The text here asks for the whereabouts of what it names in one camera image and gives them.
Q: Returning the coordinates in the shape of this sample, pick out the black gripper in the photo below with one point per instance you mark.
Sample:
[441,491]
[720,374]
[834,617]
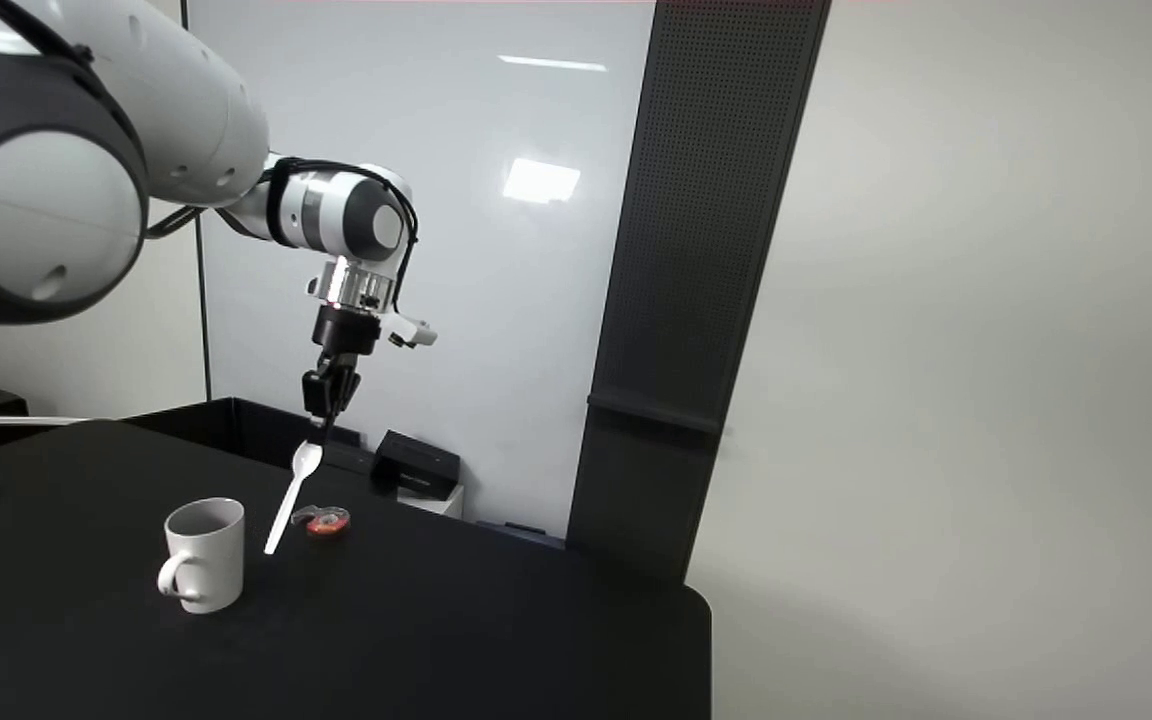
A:
[346,330]

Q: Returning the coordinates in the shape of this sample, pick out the white spoon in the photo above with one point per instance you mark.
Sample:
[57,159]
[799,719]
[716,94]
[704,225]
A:
[306,461]

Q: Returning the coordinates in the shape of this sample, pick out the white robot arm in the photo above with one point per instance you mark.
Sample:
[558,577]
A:
[97,145]

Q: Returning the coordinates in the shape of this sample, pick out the white ceramic mug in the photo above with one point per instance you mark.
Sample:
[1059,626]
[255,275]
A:
[204,562]

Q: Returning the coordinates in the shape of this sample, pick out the black box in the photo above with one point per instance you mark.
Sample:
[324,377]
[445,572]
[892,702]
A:
[415,461]

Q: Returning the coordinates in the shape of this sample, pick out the white glossy board panel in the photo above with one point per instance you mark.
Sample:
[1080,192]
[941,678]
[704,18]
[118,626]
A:
[509,264]

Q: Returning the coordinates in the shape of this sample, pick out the dark vertical column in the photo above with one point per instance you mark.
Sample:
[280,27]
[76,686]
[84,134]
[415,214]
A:
[697,264]

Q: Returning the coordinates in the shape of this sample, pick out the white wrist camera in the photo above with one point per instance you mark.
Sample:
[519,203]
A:
[415,330]

